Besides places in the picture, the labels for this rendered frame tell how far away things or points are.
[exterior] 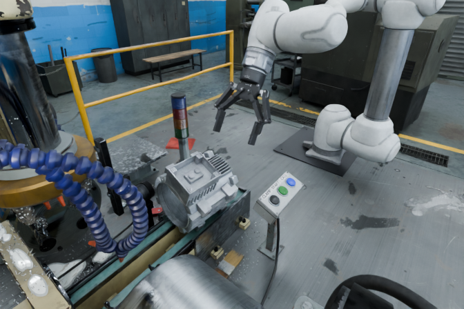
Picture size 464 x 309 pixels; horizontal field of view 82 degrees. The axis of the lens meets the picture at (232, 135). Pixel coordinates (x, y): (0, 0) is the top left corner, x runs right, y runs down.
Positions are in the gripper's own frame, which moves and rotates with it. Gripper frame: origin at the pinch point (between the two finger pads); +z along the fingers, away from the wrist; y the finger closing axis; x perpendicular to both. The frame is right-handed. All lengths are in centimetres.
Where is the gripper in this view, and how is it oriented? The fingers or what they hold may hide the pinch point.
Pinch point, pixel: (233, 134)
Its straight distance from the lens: 82.9
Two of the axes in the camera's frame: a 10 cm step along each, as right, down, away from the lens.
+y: 7.9, 2.9, -5.4
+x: 5.3, 1.2, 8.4
